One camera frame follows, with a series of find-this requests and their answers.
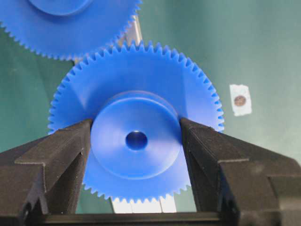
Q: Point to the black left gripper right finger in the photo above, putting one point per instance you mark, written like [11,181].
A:
[257,186]

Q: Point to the small blue plastic gear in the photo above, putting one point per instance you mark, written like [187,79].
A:
[136,96]

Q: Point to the white tape patch marker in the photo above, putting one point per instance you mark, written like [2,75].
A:
[240,99]

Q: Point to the large blue plastic gear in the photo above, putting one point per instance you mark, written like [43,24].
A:
[67,29]

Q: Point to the silver aluminium extrusion rail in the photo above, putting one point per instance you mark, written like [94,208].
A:
[92,203]

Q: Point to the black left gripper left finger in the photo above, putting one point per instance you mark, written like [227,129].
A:
[44,176]

